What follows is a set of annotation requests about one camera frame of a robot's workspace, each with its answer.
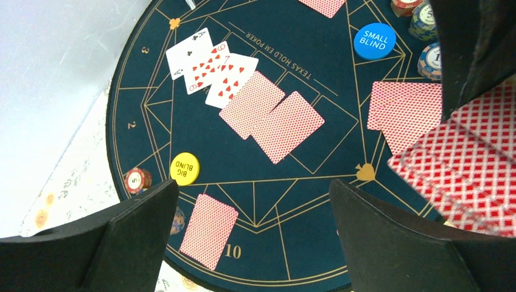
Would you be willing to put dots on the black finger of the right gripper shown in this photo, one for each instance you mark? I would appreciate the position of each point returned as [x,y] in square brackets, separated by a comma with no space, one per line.
[477,40]

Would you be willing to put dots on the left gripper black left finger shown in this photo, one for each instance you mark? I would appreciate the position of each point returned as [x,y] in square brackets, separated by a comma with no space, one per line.
[120,248]

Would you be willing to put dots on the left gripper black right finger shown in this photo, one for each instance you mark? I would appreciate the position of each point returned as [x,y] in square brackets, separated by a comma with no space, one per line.
[389,249]

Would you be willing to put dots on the grey chip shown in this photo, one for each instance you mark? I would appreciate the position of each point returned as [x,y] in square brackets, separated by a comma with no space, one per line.
[178,222]
[429,62]

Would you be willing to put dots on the blue chip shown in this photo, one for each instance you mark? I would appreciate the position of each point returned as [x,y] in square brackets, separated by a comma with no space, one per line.
[423,25]

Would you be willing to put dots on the red card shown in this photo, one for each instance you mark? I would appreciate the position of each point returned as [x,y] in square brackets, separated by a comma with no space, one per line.
[208,230]
[404,111]

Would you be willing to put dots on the yellow big blind button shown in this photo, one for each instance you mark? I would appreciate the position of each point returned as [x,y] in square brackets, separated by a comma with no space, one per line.
[185,168]

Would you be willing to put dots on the blue small blind button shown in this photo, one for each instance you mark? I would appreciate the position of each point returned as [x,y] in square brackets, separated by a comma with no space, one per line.
[374,41]

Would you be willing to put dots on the pink sponge block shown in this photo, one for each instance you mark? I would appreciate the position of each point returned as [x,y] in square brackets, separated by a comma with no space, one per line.
[465,167]

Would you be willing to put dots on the board card face down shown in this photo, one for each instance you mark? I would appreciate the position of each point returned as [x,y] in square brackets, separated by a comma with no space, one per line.
[252,103]
[289,124]

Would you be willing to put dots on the nine of hearts card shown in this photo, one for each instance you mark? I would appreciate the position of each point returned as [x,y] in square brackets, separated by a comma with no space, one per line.
[201,72]

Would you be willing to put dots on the ace of clubs card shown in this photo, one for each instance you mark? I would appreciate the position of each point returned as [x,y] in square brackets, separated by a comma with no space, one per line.
[182,54]

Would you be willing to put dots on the seven of hearts card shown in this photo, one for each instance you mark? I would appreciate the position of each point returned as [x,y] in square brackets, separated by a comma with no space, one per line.
[234,73]

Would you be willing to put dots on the red five chip stack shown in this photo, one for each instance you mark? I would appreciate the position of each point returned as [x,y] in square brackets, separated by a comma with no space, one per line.
[404,7]

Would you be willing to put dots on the red cards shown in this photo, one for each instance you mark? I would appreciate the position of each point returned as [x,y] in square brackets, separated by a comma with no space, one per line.
[328,8]

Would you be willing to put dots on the round dark poker mat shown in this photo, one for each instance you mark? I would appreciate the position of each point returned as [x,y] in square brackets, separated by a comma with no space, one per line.
[285,236]

